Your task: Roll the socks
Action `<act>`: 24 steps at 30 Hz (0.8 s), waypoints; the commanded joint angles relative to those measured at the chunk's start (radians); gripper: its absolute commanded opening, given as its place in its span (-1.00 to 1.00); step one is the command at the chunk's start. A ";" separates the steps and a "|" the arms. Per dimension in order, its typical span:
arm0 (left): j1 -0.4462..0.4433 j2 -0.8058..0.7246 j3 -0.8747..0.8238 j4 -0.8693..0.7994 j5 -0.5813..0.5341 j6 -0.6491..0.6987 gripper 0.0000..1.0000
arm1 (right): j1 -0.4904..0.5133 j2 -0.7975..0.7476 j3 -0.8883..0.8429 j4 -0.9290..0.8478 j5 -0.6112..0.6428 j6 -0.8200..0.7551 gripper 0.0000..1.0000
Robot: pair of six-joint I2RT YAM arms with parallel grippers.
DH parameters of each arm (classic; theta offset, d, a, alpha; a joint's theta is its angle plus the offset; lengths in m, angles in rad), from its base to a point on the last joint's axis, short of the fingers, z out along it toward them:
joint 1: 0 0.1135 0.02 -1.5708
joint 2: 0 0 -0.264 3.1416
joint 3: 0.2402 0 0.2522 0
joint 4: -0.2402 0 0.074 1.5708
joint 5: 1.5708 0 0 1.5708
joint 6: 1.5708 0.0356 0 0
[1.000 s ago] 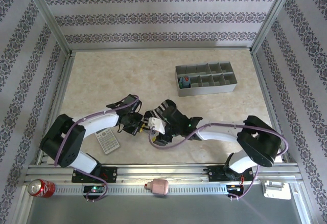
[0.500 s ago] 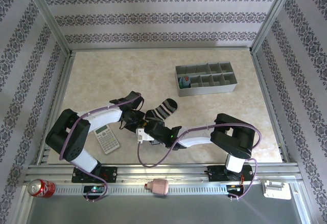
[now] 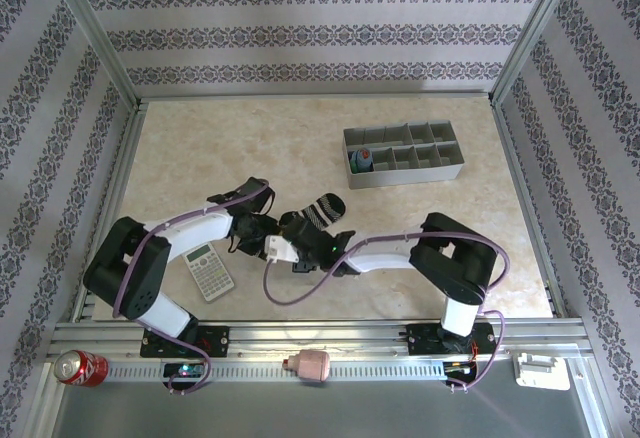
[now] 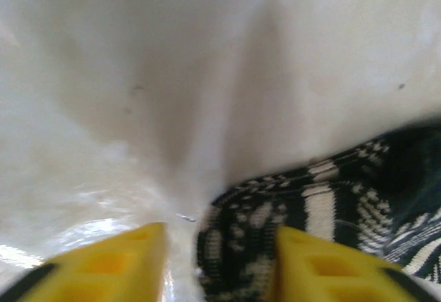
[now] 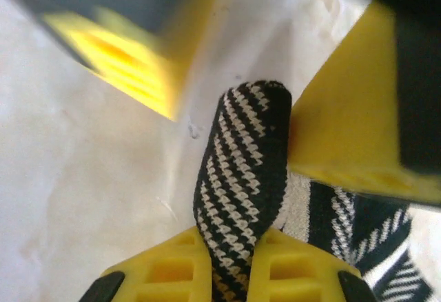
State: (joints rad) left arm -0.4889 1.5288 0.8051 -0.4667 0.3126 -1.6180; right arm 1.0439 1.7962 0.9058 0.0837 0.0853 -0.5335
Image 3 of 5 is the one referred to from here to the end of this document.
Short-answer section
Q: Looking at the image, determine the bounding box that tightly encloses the black and white striped sock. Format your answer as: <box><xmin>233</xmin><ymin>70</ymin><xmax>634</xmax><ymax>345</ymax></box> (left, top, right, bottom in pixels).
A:
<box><xmin>294</xmin><ymin>192</ymin><xmax>348</xmax><ymax>233</ymax></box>

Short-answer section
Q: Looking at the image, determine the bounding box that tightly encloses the blue sock green toe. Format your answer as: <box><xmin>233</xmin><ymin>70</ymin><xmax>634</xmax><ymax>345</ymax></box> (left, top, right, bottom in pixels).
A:
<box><xmin>347</xmin><ymin>146</ymin><xmax>375</xmax><ymax>175</ymax></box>

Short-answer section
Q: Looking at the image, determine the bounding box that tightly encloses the grey calculator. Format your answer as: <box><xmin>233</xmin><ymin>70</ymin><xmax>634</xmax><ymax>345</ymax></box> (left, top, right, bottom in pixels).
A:
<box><xmin>183</xmin><ymin>246</ymin><xmax>236</xmax><ymax>304</ymax></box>

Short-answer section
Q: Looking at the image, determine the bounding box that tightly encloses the pink plastic bottle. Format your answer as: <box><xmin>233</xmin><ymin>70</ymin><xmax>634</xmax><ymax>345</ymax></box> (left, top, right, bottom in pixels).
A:
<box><xmin>282</xmin><ymin>349</ymin><xmax>331</xmax><ymax>384</ymax></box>

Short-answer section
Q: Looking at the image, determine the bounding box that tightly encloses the grey compartment organizer box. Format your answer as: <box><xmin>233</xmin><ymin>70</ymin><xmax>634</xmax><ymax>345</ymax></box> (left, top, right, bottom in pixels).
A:
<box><xmin>342</xmin><ymin>120</ymin><xmax>466</xmax><ymax>191</ymax></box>

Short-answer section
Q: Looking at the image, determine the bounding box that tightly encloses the small controller board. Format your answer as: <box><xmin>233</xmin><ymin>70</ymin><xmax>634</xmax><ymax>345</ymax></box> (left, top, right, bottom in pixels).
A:
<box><xmin>162</xmin><ymin>361</ymin><xmax>211</xmax><ymax>384</ymax></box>
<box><xmin>444</xmin><ymin>357</ymin><xmax>479</xmax><ymax>382</ymax></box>

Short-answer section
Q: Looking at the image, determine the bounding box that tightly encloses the red soda can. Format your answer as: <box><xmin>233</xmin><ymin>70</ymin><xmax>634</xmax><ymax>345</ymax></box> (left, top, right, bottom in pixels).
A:
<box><xmin>53</xmin><ymin>350</ymin><xmax>110</xmax><ymax>389</ymax></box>

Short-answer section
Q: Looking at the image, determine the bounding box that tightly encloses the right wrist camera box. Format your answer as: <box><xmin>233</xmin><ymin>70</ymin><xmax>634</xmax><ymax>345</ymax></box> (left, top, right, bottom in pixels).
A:
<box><xmin>263</xmin><ymin>234</ymin><xmax>300</xmax><ymax>265</ymax></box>

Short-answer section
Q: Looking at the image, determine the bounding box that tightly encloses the aluminium mounting rail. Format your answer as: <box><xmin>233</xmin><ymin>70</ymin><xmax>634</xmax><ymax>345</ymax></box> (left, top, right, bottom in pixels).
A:
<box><xmin>47</xmin><ymin>320</ymin><xmax>589</xmax><ymax>364</ymax></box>

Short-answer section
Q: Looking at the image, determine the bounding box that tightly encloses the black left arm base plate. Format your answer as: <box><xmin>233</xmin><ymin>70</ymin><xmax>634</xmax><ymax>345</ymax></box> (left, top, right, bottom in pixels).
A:
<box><xmin>141</xmin><ymin>325</ymin><xmax>231</xmax><ymax>359</ymax></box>

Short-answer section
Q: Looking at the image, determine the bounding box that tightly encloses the slotted grey cable duct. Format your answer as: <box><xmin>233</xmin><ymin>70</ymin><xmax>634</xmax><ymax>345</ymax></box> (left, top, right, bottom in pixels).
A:
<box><xmin>107</xmin><ymin>360</ymin><xmax>449</xmax><ymax>384</ymax></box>

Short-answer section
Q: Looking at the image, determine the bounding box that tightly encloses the aluminium back rail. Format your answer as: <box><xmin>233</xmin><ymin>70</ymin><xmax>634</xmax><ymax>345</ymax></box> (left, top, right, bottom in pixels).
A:
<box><xmin>137</xmin><ymin>90</ymin><xmax>496</xmax><ymax>104</ymax></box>

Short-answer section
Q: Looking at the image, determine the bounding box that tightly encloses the aluminium side rail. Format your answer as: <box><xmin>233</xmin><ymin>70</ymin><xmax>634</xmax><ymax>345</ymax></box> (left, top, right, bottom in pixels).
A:
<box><xmin>72</xmin><ymin>100</ymin><xmax>149</xmax><ymax>322</ymax></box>
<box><xmin>492</xmin><ymin>97</ymin><xmax>569</xmax><ymax>319</ymax></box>

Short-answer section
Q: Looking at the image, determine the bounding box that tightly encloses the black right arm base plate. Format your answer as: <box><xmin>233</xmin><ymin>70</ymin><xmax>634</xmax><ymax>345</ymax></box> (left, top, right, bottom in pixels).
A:
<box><xmin>405</xmin><ymin>321</ymin><xmax>497</xmax><ymax>358</ymax></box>

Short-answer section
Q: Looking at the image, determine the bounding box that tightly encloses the aluminium frame post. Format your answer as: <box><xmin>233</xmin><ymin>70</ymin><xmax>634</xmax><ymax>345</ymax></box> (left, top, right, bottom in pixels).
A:
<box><xmin>489</xmin><ymin>0</ymin><xmax>586</xmax><ymax>104</ymax></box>
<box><xmin>47</xmin><ymin>0</ymin><xmax>144</xmax><ymax>109</ymax></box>

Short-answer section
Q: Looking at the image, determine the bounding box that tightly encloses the white plastic bracket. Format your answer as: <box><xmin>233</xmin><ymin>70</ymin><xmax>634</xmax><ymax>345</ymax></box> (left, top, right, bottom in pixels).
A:
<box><xmin>514</xmin><ymin>351</ymin><xmax>571</xmax><ymax>392</ymax></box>

